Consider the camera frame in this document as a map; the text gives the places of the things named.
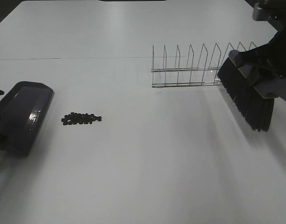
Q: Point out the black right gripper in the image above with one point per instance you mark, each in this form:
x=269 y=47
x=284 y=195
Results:
x=271 y=56

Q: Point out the right robot arm grey link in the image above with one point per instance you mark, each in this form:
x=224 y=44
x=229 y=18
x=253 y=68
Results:
x=264 y=10

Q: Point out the chrome wire dish rack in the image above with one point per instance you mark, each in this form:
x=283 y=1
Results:
x=194 y=67

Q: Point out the purple plastic dustpan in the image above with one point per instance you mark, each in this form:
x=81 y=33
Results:
x=23 y=110

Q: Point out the purple brush with black bristles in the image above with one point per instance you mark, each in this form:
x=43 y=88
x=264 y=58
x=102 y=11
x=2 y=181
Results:
x=253 y=88

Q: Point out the pile of coffee beans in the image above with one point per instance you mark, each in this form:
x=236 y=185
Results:
x=74 y=118

